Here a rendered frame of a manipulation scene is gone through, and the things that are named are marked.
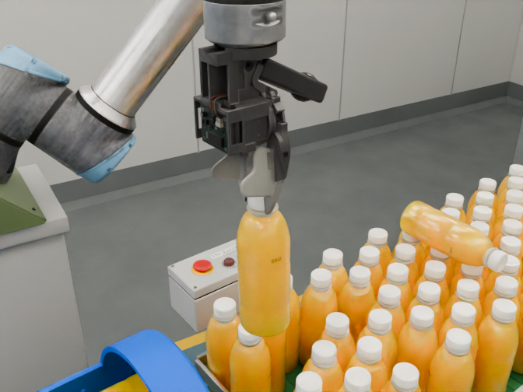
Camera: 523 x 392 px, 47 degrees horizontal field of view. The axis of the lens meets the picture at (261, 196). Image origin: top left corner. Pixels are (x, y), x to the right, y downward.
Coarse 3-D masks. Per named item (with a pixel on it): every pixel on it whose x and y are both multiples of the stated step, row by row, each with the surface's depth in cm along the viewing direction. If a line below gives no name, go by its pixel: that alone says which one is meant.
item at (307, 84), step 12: (264, 60) 67; (264, 72) 67; (276, 72) 68; (288, 72) 69; (300, 72) 74; (276, 84) 69; (288, 84) 70; (300, 84) 71; (312, 84) 72; (324, 84) 74; (300, 96) 74; (312, 96) 73; (324, 96) 74
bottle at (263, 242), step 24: (264, 216) 76; (240, 240) 77; (264, 240) 76; (288, 240) 78; (240, 264) 79; (264, 264) 77; (288, 264) 80; (240, 288) 81; (264, 288) 79; (288, 288) 81; (240, 312) 84; (264, 312) 81; (288, 312) 83; (264, 336) 83
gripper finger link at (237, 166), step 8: (248, 152) 74; (224, 160) 74; (232, 160) 75; (240, 160) 76; (248, 160) 75; (216, 168) 74; (224, 168) 75; (232, 168) 75; (240, 168) 76; (248, 168) 76; (216, 176) 75; (224, 176) 75; (232, 176) 76; (240, 176) 77
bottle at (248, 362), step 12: (240, 348) 98; (252, 348) 98; (264, 348) 99; (240, 360) 98; (252, 360) 98; (264, 360) 99; (240, 372) 99; (252, 372) 98; (264, 372) 99; (240, 384) 100; (252, 384) 100; (264, 384) 101
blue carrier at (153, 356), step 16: (144, 336) 80; (160, 336) 79; (112, 352) 85; (128, 352) 76; (144, 352) 76; (160, 352) 76; (176, 352) 76; (96, 368) 87; (112, 368) 89; (128, 368) 91; (144, 368) 74; (160, 368) 74; (176, 368) 74; (192, 368) 74; (64, 384) 84; (80, 384) 87; (96, 384) 89; (112, 384) 91; (160, 384) 72; (176, 384) 72; (192, 384) 73
